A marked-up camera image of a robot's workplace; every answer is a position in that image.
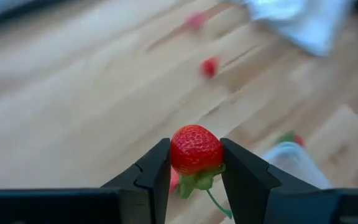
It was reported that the red strawberry with leaf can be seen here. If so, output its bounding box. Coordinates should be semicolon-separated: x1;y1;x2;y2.
275;130;306;147

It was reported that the white checked cloth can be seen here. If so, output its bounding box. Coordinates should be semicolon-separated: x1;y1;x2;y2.
225;0;358;57

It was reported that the red strawberry long stem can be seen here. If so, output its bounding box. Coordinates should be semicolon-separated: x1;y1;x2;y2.
169;124;233;220

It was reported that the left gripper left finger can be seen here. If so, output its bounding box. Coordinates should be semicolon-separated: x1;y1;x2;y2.
100;138;172;224

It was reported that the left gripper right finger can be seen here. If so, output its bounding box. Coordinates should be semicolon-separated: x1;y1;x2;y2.
219;138;319;224

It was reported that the clear plastic tupperware container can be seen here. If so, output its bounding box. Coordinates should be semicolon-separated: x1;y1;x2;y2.
262;141;334;190

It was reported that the small red raspberry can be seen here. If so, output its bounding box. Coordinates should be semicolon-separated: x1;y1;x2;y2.
200;56;220;79

